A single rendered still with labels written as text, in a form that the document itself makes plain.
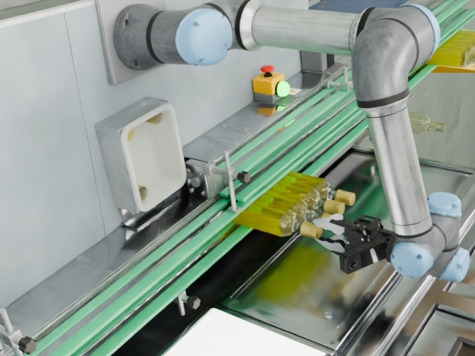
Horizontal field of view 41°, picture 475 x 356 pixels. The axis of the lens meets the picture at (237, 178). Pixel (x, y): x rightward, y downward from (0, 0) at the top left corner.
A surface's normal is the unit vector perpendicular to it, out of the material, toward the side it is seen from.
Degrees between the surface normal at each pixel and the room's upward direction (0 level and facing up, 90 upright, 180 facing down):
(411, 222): 66
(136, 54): 71
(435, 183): 90
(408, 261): 90
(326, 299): 90
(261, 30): 89
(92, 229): 0
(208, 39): 8
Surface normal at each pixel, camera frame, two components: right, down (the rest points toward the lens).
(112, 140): -0.59, 0.45
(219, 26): 0.71, 0.19
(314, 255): -0.12, -0.87
